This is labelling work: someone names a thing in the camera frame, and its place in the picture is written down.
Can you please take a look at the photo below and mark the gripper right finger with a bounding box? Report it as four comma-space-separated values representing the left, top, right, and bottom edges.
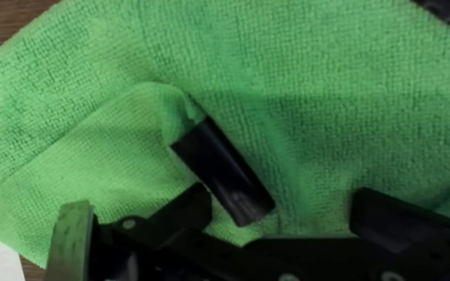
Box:
348, 187, 450, 281

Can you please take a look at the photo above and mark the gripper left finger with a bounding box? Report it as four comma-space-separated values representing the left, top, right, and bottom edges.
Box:
45, 116, 277, 281

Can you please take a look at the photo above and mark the green microfibre cloth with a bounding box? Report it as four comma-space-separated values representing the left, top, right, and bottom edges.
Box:
0, 0, 450, 270

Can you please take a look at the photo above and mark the black glossy object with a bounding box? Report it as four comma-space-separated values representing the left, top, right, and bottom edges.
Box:
409, 0, 450, 41

